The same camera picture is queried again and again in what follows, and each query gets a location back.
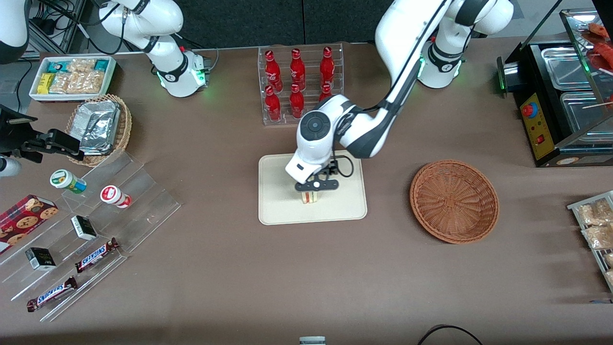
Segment white rectangular snack bin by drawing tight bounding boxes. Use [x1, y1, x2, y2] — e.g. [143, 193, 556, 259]
[29, 56, 117, 103]

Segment black looped cable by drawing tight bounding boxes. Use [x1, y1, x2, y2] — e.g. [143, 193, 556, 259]
[417, 325, 484, 345]

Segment red plaid cookie box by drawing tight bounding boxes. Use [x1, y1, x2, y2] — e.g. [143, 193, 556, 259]
[0, 194, 59, 254]

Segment silver foil packs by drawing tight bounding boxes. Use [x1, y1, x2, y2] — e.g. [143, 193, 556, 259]
[78, 101, 121, 155]

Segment red lid yogurt cup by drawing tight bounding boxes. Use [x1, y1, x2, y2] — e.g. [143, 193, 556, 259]
[100, 185, 132, 209]

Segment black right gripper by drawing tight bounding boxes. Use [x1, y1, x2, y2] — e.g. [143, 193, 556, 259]
[0, 105, 85, 162]

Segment clear acrylic bottle rack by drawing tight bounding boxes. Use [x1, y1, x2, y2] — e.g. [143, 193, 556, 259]
[258, 42, 344, 126]

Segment small black white box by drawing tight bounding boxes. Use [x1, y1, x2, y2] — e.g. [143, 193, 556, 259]
[25, 247, 57, 271]
[70, 215, 98, 241]

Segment Snickers bar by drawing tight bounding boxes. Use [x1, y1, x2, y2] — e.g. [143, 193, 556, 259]
[26, 276, 78, 313]
[74, 238, 120, 274]

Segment clear acrylic stepped display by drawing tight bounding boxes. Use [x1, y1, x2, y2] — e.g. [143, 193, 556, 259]
[0, 152, 182, 322]

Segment oval light wicker basket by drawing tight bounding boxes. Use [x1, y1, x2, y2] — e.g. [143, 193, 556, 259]
[65, 94, 133, 167]

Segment round brown wicker basket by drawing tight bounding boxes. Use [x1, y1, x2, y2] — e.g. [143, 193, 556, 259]
[409, 160, 500, 245]

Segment stainless steel pan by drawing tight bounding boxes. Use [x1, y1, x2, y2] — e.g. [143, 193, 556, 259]
[541, 46, 598, 91]
[559, 91, 613, 136]

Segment clear bag of crackers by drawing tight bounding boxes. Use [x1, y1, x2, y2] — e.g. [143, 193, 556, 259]
[67, 72, 89, 94]
[85, 71, 105, 94]
[67, 58, 96, 73]
[49, 73, 70, 94]

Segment green lid yogurt cup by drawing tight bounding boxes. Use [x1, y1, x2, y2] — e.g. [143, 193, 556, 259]
[50, 169, 88, 194]

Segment tray of wrapped pastries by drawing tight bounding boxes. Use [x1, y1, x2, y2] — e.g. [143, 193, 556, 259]
[567, 190, 613, 294]

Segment cream plastic tray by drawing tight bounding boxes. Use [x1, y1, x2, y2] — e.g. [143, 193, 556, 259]
[258, 149, 368, 226]

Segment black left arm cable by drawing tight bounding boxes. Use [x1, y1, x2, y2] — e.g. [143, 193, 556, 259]
[333, 0, 453, 179]

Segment red sausages in warmer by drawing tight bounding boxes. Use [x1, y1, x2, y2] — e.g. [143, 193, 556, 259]
[588, 23, 613, 72]

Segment aluminium frame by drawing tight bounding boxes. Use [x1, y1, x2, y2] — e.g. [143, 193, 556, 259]
[29, 0, 89, 54]

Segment black glass food warmer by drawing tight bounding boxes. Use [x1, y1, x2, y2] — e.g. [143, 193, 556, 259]
[497, 9, 613, 168]

